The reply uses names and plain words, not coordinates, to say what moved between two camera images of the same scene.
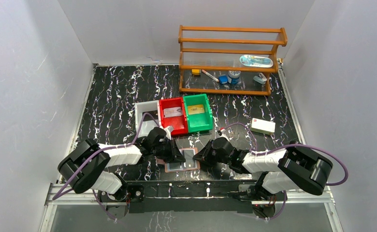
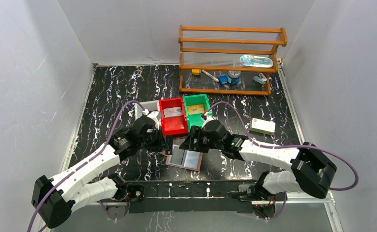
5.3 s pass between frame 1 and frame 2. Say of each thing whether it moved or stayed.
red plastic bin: stayed
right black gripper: moved
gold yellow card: stayed
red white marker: stayed
